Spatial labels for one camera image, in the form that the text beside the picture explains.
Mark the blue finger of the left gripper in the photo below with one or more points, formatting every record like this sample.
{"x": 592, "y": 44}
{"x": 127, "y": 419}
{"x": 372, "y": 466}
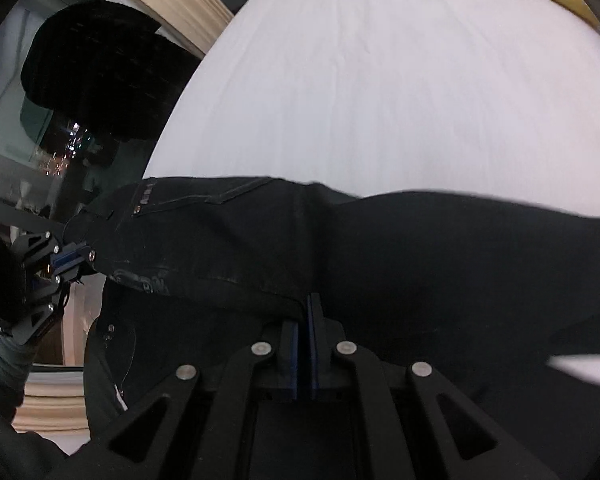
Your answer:
{"x": 73, "y": 254}
{"x": 71, "y": 274}

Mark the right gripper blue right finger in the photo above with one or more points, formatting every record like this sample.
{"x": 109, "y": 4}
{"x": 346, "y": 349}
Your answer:
{"x": 318, "y": 343}

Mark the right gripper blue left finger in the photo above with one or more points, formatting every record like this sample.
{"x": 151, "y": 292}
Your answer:
{"x": 288, "y": 355}

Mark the black embroidered pants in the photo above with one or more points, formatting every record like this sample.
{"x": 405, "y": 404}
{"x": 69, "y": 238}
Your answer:
{"x": 484, "y": 290}

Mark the left forearm grey sleeve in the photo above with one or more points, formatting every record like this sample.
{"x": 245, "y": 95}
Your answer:
{"x": 16, "y": 361}

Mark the white bed sheet mattress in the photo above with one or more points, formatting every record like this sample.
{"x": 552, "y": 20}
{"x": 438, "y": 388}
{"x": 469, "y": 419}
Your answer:
{"x": 489, "y": 98}

